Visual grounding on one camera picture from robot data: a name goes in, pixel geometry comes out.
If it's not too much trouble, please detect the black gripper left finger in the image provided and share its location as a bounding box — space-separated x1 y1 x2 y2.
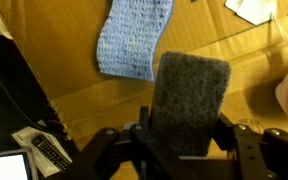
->
63 107 183 180

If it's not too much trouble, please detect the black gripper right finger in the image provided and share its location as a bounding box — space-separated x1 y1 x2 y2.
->
213 114 288 180

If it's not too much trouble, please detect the dark grey sponge block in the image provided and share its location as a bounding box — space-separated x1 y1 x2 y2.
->
151 52 231 156

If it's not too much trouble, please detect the blue knitted cloth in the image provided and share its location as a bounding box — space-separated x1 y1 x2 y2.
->
96 0 174 81

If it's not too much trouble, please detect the large cardboard box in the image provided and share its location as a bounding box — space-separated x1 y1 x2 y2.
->
0 0 288 180

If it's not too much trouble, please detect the black calculator on paper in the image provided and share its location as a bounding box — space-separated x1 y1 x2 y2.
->
12 127 72 177

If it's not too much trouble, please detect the tablet with lit screen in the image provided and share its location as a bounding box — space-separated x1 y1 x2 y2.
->
0 149 37 180

